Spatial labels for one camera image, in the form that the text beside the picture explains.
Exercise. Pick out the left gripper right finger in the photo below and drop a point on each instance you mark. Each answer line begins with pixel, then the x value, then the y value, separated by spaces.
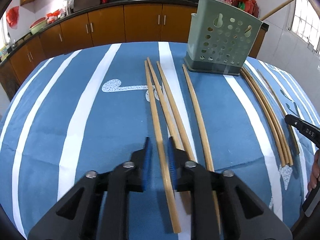
pixel 222 205

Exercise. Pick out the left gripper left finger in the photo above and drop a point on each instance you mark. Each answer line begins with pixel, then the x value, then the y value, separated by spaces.
pixel 96 207

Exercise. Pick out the brown lower kitchen cabinets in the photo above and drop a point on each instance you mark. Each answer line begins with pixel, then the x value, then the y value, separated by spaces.
pixel 116 24

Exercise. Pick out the person's right hand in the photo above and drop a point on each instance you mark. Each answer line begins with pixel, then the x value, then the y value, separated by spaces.
pixel 314 176

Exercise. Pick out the blue white striped tablecloth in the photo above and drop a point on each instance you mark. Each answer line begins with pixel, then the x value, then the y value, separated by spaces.
pixel 89 110

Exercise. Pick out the green perforated utensil holder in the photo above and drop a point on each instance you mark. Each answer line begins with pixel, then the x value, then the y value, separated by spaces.
pixel 220 38

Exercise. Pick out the red bags and bottles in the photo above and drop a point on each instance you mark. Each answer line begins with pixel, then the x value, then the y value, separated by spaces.
pixel 249 6

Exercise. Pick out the green basin with red lid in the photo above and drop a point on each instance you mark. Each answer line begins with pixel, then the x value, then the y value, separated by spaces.
pixel 38 25

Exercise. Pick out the red plastic bag on wall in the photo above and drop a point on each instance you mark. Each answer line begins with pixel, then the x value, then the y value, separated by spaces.
pixel 12 17

